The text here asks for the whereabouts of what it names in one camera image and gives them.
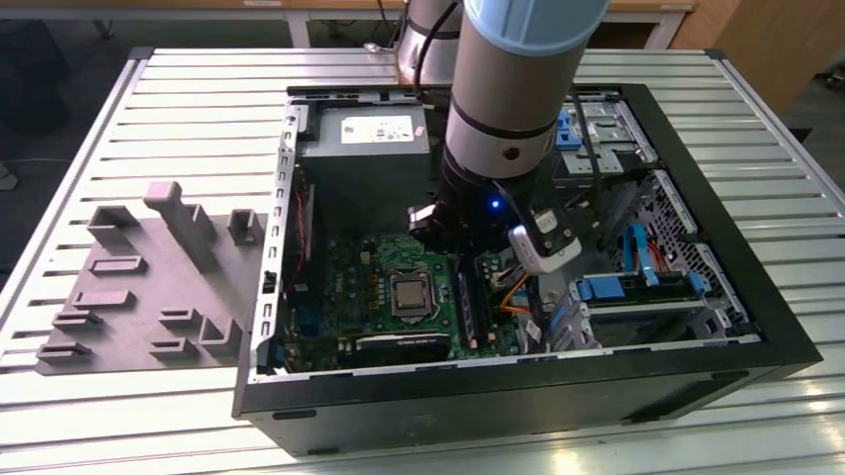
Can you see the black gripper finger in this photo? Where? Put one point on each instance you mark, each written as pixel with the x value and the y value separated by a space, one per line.
pixel 433 225

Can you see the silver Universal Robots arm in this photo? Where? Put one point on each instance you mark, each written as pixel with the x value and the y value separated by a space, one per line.
pixel 516 89

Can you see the grey power supply unit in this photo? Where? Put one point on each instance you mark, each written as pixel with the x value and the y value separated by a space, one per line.
pixel 357 188

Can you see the green motherboard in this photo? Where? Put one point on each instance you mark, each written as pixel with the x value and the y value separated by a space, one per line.
pixel 350 257

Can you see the silver CPU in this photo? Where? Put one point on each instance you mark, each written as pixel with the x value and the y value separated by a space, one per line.
pixel 410 293

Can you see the thin metal locking lever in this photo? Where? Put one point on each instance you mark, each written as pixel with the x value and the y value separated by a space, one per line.
pixel 437 309

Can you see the blue plastic drive latch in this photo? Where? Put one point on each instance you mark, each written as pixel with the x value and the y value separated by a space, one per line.
pixel 566 133

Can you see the hard disk in blue carrier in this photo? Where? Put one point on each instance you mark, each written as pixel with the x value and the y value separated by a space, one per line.
pixel 601 289

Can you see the black graphics card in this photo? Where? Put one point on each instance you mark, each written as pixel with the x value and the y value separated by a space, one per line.
pixel 397 349

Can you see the metal drive cage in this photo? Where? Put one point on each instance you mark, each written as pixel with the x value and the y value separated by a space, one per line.
pixel 621 131

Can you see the metal disk bay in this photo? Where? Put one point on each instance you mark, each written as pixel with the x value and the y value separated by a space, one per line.
pixel 646 309

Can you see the black PC case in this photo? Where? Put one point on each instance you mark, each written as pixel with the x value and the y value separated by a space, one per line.
pixel 462 410

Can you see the grey parts rack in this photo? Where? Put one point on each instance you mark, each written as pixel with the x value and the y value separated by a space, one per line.
pixel 164 282

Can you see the brown wooden cabinet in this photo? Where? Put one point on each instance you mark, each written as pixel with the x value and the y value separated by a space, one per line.
pixel 778 39

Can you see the grey metal stand foot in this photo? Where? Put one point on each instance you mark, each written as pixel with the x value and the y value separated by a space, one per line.
pixel 7 178

